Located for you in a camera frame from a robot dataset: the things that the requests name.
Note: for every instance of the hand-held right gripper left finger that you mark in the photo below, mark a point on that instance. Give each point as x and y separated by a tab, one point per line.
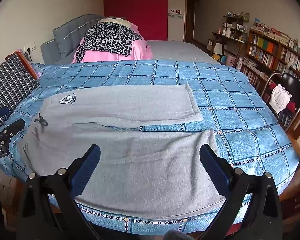
88	170

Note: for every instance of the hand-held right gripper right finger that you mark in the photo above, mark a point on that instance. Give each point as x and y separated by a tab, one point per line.
215	170

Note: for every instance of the grey sweatshirt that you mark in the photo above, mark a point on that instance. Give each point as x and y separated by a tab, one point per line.
140	160

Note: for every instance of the person's right hand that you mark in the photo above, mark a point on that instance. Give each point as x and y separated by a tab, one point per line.
177	235

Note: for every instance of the plaid dark pillow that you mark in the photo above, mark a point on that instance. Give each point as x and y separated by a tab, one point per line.
10	80

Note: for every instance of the blue checked blanket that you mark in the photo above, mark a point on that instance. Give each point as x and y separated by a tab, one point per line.
240	105

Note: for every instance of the white cloth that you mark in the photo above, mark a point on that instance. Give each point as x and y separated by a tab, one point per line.
280	98

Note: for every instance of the grey padded headboard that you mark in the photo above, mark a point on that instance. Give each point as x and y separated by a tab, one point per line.
65	37

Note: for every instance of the pink storage box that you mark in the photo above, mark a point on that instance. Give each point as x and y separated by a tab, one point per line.
231	60

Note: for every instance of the black chair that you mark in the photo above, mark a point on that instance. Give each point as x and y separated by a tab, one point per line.
295	85

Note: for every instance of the grey bed sheet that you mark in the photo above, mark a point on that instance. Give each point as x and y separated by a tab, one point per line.
180	50

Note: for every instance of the leopard print pillow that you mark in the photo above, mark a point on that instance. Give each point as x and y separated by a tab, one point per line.
140	50

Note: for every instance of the leopard print cloth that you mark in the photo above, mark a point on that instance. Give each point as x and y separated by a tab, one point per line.
110	37

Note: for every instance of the wooden bookshelf with books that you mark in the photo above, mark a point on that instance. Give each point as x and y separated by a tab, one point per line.
265	47

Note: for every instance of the wooden desk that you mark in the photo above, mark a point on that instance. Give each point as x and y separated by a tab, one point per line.
225	36

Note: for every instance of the cream pillow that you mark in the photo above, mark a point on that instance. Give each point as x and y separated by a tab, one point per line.
120	21

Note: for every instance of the small wooden desk shelf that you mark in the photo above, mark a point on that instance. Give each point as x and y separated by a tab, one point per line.
236	20

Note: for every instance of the dark wooden door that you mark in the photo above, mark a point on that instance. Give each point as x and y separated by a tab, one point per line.
191	17

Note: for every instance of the red and white wardrobe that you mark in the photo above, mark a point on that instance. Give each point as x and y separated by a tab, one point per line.
135	7

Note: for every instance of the white wall socket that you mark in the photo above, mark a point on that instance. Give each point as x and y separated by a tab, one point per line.
30	47

